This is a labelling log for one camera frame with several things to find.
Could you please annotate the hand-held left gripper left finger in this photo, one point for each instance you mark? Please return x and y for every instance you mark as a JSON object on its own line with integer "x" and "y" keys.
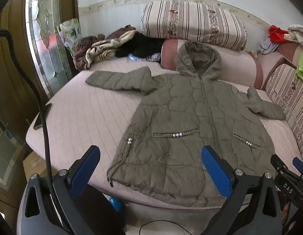
{"x": 85, "y": 169}

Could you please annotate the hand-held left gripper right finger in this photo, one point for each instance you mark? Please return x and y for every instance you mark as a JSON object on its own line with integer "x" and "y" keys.
{"x": 215, "y": 169}

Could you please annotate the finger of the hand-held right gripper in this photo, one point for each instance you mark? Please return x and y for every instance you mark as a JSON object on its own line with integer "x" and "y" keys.
{"x": 277, "y": 162}
{"x": 297, "y": 162}

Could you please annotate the olive green hooded puffer jacket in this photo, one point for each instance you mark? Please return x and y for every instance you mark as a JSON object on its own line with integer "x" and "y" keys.
{"x": 185, "y": 117}

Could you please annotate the blue round object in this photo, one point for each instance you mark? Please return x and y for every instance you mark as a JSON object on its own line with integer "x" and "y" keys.
{"x": 115, "y": 203}

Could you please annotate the cardboard box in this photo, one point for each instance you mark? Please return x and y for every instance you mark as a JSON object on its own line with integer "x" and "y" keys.
{"x": 34, "y": 164}

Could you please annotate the pink quilted bed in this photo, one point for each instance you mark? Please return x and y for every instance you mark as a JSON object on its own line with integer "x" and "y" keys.
{"x": 92, "y": 117}

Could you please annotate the smartphone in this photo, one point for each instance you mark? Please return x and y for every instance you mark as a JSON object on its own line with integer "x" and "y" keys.
{"x": 41, "y": 118}

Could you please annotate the brown beige plush blanket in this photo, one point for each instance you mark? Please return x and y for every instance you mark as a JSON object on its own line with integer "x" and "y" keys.
{"x": 102, "y": 49}

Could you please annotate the blue plastic bag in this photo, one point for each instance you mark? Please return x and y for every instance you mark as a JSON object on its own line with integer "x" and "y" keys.
{"x": 134, "y": 58}

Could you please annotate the pink bolster pillow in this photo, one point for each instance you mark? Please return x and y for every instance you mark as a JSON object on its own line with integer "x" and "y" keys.
{"x": 168, "y": 53}

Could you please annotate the purple patterned cloth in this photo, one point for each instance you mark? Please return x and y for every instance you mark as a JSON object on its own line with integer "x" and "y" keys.
{"x": 154, "y": 57}

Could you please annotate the red cloth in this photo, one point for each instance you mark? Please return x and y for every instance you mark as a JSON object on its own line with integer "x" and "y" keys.
{"x": 277, "y": 34}

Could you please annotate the white cloth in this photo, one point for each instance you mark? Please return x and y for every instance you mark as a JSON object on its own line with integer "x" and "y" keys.
{"x": 298, "y": 34}

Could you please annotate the decorative glass door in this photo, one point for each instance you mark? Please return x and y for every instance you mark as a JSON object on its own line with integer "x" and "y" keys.
{"x": 46, "y": 41}

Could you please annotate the printed plastic bag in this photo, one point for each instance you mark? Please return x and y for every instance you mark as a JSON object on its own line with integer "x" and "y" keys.
{"x": 70, "y": 33}

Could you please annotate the black clothing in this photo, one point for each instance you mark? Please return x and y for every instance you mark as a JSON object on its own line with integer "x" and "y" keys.
{"x": 144, "y": 45}

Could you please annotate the striped floral pillow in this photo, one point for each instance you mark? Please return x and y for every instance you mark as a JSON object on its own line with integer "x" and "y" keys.
{"x": 190, "y": 22}

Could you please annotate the wooden door frame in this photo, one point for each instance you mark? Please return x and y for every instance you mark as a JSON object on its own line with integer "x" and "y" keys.
{"x": 9, "y": 78}

